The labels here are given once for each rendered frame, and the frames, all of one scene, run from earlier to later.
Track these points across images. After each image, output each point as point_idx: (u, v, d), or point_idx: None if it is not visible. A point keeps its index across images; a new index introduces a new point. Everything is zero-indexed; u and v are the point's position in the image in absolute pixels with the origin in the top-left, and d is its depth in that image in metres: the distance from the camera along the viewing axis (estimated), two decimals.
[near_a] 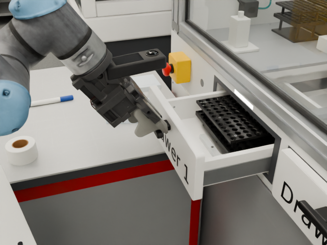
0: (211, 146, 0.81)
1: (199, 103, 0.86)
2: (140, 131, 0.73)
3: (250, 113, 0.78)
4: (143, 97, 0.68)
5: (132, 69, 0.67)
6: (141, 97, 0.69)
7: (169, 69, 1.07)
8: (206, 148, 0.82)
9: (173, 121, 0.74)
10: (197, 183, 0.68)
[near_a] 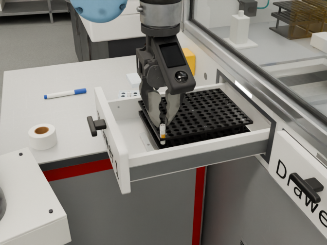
0: (148, 143, 0.86)
1: (139, 104, 0.91)
2: None
3: (249, 101, 0.88)
4: (148, 83, 0.70)
5: (159, 61, 0.67)
6: (149, 82, 0.71)
7: None
8: (143, 145, 0.87)
9: (107, 120, 0.80)
10: (124, 178, 0.74)
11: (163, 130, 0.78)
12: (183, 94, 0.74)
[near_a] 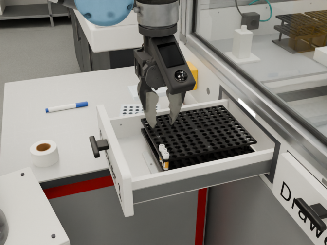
0: (151, 163, 0.85)
1: (142, 122, 0.91)
2: None
3: (253, 120, 0.87)
4: (147, 83, 0.70)
5: (158, 61, 0.67)
6: (148, 82, 0.70)
7: None
8: (146, 165, 0.87)
9: (110, 142, 0.79)
10: (127, 201, 0.73)
11: (167, 158, 0.78)
12: (184, 92, 0.74)
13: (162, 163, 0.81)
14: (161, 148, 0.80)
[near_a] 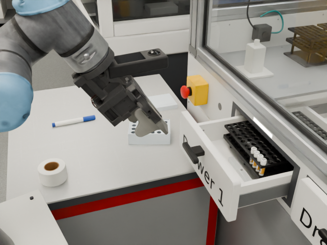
0: (241, 168, 0.87)
1: (227, 128, 0.93)
2: (140, 131, 0.73)
3: (269, 140, 0.85)
4: (144, 96, 0.68)
5: (134, 68, 0.67)
6: (142, 96, 0.69)
7: (188, 93, 1.13)
8: (235, 170, 0.89)
9: (208, 148, 0.81)
10: (233, 206, 0.75)
11: (264, 164, 0.80)
12: None
13: (257, 169, 0.83)
14: (258, 154, 0.82)
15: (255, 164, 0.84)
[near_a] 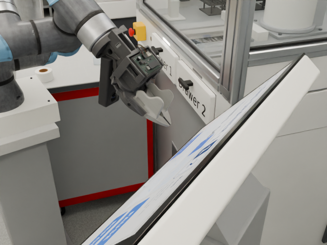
0: None
1: None
2: (168, 94, 0.75)
3: None
4: None
5: None
6: None
7: (132, 32, 1.74)
8: None
9: (164, 46, 1.46)
10: (175, 73, 1.40)
11: None
12: (132, 108, 0.75)
13: None
14: None
15: None
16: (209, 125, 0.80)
